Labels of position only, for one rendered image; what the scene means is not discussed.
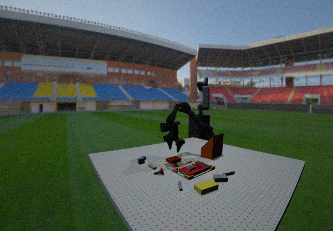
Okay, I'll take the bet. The yellow rectangular block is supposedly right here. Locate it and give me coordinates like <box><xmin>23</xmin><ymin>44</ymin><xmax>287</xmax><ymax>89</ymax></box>
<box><xmin>194</xmin><ymin>180</ymin><xmax>219</xmax><ymax>195</ymax></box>

